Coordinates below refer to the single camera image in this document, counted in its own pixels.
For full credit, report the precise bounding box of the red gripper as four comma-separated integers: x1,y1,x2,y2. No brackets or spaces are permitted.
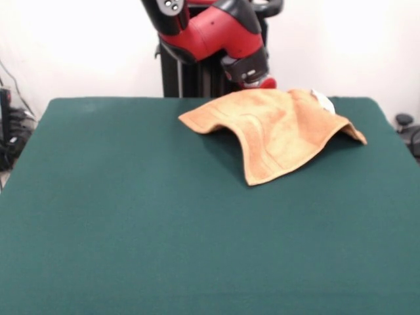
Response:
243,77,278,90

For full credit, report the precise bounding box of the orange terry towel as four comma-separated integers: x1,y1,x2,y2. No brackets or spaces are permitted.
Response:
178,87,368,187

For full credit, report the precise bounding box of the dark green table cloth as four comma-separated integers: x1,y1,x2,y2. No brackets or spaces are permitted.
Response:
0,96,420,315

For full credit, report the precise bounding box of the black equipment box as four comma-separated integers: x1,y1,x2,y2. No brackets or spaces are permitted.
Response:
0,87,13,145

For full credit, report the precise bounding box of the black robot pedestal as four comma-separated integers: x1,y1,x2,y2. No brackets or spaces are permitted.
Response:
154,0,285,98

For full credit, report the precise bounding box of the grey wall cable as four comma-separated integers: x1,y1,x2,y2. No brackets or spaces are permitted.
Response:
0,60,37,119

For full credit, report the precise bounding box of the black cable bundle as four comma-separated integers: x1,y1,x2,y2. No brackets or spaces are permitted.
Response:
0,107,37,172

